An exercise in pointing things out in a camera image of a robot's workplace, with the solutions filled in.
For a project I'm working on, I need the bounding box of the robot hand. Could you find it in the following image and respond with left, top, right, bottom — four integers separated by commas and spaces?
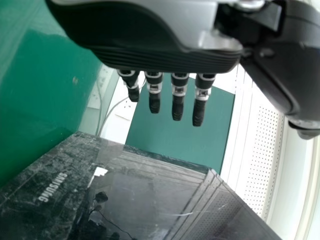
44, 0, 320, 141

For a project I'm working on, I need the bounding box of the white socket strip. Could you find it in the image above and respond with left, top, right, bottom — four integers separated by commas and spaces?
114, 97, 138, 121

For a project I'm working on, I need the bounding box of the grey cable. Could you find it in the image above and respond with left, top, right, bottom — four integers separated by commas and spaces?
96, 96, 129, 136

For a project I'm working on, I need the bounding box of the white perforated cable duct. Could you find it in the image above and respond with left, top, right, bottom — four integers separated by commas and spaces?
233, 66, 290, 222

